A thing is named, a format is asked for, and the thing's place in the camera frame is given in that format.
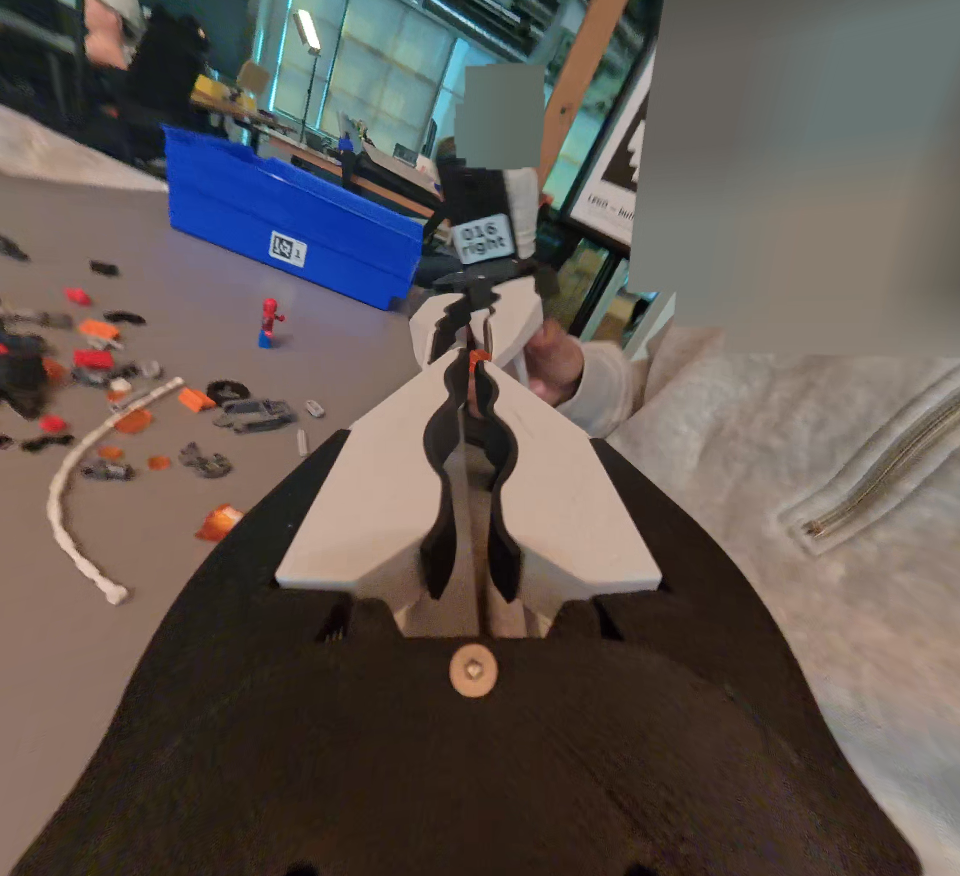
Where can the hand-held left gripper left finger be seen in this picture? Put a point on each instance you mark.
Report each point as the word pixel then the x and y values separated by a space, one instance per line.
pixel 360 516

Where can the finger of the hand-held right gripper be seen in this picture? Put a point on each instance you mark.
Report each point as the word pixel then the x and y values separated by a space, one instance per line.
pixel 424 336
pixel 514 321

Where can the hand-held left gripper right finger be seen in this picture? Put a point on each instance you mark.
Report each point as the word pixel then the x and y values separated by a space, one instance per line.
pixel 585 516

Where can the curved orange lego shell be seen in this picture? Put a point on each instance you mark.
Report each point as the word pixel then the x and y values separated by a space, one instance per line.
pixel 220 522

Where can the red blue lego minifigure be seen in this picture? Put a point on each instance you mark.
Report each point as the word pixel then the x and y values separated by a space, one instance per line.
pixel 268 321

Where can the black lego wheel with tyre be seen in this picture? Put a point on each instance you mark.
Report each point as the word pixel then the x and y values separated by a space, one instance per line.
pixel 227 390

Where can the pile of loose lego pieces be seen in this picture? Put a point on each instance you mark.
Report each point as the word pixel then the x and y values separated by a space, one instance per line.
pixel 22 381

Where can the person's right hand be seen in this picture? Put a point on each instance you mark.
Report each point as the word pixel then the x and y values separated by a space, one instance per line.
pixel 559 362

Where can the black framed sign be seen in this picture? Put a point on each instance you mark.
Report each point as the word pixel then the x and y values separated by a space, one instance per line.
pixel 615 194

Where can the blue plastic bin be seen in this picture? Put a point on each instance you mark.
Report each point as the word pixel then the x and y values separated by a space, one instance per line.
pixel 247 209

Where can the panel light on stand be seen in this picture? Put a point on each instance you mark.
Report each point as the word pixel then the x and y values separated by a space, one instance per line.
pixel 306 29

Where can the printed paper sheet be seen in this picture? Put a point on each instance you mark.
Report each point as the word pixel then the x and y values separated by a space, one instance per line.
pixel 60 156

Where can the wooden post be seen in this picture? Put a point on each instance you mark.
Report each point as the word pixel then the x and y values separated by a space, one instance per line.
pixel 600 29

